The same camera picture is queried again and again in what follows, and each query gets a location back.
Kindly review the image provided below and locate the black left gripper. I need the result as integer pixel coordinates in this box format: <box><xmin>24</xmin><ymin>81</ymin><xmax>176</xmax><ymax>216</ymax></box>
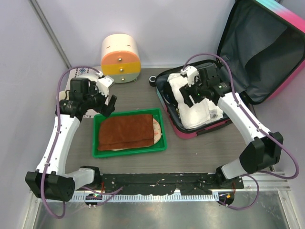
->
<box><xmin>84</xmin><ymin>82</ymin><xmax>117</xmax><ymax>117</ymax></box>

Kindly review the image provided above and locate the brown towel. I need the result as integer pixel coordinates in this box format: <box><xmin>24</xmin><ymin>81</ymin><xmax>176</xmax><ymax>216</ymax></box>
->
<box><xmin>98</xmin><ymin>114</ymin><xmax>154</xmax><ymax>151</ymax></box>

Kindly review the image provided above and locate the pink and teal children's suitcase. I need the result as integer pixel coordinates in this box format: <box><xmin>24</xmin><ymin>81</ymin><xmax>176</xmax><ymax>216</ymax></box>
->
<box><xmin>150</xmin><ymin>0</ymin><xmax>305</xmax><ymax>139</ymax></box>

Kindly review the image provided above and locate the patterned white placemat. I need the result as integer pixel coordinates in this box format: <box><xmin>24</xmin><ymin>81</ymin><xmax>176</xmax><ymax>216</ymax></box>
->
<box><xmin>65</xmin><ymin>67</ymin><xmax>111</xmax><ymax>120</ymax></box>

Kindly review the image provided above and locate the yellow ceramic mug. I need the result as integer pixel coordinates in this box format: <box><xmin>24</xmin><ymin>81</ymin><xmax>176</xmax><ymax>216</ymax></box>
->
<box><xmin>59</xmin><ymin>90</ymin><xmax>69</xmax><ymax>101</ymax></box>

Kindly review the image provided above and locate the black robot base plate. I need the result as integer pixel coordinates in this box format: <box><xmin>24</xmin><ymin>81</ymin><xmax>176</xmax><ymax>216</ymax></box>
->
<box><xmin>87</xmin><ymin>173</ymin><xmax>244</xmax><ymax>196</ymax></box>

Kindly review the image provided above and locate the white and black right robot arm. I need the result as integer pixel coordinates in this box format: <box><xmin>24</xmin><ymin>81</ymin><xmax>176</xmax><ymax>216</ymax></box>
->
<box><xmin>179</xmin><ymin>66</ymin><xmax>284</xmax><ymax>188</ymax></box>

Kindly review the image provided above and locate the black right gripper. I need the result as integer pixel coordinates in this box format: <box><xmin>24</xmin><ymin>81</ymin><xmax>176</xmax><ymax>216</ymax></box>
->
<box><xmin>179</xmin><ymin>75</ymin><xmax>207</xmax><ymax>108</ymax></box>

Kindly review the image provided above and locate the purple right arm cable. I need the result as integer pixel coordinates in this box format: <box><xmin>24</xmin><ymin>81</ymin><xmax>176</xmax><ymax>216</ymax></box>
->
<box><xmin>183</xmin><ymin>53</ymin><xmax>300</xmax><ymax>210</ymax></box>

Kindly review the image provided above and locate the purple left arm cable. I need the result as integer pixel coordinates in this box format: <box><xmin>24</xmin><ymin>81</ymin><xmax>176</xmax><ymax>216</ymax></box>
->
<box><xmin>40</xmin><ymin>66</ymin><xmax>124</xmax><ymax>219</ymax></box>

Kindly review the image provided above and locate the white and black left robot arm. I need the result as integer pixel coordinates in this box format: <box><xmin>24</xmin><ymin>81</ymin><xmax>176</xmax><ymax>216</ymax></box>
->
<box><xmin>25</xmin><ymin>75</ymin><xmax>117</xmax><ymax>202</ymax></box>

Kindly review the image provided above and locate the pastel three-drawer storage box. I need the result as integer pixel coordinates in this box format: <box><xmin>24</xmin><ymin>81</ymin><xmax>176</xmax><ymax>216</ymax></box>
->
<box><xmin>101</xmin><ymin>33</ymin><xmax>141</xmax><ymax>83</ymax></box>

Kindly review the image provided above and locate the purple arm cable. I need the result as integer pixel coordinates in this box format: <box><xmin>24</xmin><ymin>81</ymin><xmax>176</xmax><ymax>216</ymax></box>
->
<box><xmin>183</xmin><ymin>53</ymin><xmax>300</xmax><ymax>210</ymax></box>
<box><xmin>40</xmin><ymin>66</ymin><xmax>124</xmax><ymax>219</ymax></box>

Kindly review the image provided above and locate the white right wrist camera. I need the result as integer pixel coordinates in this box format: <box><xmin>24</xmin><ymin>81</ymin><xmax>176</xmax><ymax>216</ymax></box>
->
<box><xmin>180</xmin><ymin>66</ymin><xmax>199</xmax><ymax>87</ymax></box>

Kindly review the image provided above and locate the aluminium frame rail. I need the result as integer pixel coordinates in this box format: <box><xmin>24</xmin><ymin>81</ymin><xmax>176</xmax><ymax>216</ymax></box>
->
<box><xmin>25</xmin><ymin>167</ymin><xmax>286</xmax><ymax>201</ymax></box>

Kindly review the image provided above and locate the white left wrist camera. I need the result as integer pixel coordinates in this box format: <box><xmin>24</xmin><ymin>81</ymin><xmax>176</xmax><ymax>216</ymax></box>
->
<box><xmin>96</xmin><ymin>76</ymin><xmax>114</xmax><ymax>97</ymax></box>

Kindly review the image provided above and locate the floral mesh pouch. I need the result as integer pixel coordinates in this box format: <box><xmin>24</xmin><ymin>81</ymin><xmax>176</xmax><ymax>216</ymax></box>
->
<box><xmin>108</xmin><ymin>114</ymin><xmax>161</xmax><ymax>150</ymax></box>

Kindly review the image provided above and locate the white paper plate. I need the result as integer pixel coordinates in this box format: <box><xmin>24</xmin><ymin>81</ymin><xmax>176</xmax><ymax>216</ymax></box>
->
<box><xmin>68</xmin><ymin>72</ymin><xmax>99</xmax><ymax>82</ymax></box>

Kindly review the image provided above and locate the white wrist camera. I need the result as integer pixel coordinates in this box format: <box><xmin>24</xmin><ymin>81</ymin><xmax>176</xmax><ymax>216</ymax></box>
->
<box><xmin>180</xmin><ymin>66</ymin><xmax>199</xmax><ymax>87</ymax></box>
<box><xmin>96</xmin><ymin>76</ymin><xmax>114</xmax><ymax>97</ymax></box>

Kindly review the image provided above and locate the white towel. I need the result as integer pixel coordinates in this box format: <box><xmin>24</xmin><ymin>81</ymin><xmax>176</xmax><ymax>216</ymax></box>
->
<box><xmin>167</xmin><ymin>73</ymin><xmax>224</xmax><ymax>129</ymax></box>

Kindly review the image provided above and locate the white slotted cable duct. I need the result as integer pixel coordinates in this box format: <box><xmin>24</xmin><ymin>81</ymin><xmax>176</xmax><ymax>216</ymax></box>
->
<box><xmin>71</xmin><ymin>192</ymin><xmax>219</xmax><ymax>203</ymax></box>

